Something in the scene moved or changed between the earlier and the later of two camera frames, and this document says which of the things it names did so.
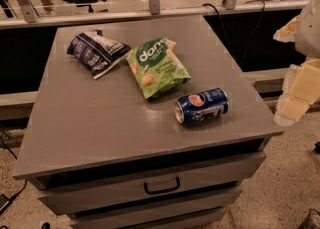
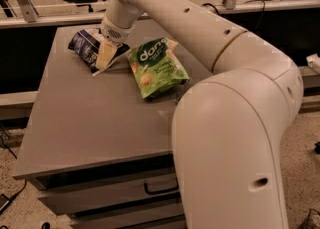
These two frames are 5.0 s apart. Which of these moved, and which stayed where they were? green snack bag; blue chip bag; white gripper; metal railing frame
Moved: white gripper
Stayed: metal railing frame; blue chip bag; green snack bag
